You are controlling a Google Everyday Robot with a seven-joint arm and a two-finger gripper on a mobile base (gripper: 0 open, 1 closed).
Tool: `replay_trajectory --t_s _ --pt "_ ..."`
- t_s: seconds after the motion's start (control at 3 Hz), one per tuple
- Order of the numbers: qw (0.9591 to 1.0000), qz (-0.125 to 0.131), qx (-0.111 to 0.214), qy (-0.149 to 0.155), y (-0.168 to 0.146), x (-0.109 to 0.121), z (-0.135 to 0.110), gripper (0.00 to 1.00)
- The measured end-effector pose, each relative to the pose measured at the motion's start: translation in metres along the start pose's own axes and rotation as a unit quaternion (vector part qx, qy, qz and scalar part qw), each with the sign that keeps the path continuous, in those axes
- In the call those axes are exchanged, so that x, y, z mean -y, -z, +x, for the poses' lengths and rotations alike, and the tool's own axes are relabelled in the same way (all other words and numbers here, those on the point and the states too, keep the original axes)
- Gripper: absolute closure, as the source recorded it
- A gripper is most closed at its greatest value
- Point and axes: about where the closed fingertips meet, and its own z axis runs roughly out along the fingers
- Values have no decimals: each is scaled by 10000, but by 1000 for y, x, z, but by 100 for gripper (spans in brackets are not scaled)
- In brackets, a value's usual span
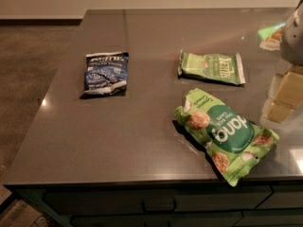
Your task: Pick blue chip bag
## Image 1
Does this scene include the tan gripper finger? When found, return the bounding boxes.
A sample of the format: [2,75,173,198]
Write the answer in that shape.
[259,99,294,127]
[268,65,303,109]

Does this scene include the blue chip bag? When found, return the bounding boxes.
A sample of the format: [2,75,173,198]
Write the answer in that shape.
[83,51,129,96]

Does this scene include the green Dang rice chips bag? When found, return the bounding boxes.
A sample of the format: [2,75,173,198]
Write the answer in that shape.
[173,89,279,186]

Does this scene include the green Kettle chip bag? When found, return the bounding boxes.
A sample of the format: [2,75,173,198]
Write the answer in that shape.
[177,51,245,85]

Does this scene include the dark cabinet drawers under counter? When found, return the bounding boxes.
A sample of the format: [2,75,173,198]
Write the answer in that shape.
[14,185,303,227]

